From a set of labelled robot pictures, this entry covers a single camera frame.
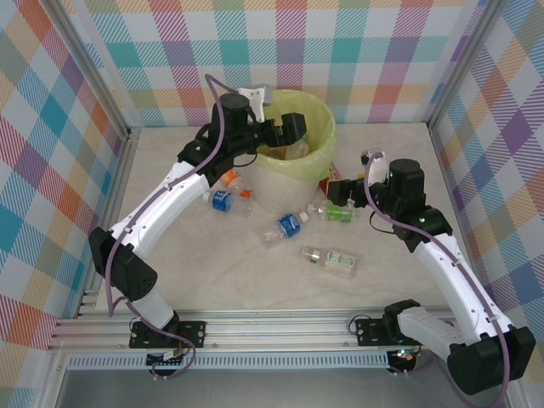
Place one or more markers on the gold red label bottle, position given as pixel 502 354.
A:
pixel 334 172

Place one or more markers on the green label plastic bottle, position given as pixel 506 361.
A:
pixel 340 213

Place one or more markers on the bottle green white label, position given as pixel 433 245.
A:
pixel 340 260

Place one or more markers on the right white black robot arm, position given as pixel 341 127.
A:
pixel 459 276

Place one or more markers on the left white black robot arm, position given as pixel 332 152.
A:
pixel 170 200

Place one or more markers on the bin with green liner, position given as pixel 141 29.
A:
pixel 285 187

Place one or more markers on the small orange label bottle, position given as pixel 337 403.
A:
pixel 231 177

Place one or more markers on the blue label water bottle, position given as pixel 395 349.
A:
pixel 222 200
pixel 289 224

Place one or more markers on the orange bottle cap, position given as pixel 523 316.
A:
pixel 245 194

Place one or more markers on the small circuit board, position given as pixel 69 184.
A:
pixel 404 356
pixel 170 356

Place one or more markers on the aluminium frame post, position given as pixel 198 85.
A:
pixel 94 64
pixel 462 64

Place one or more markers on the aluminium side rail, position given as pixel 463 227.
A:
pixel 112 212

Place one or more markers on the aluminium mounting rail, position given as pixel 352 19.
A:
pixel 276 329

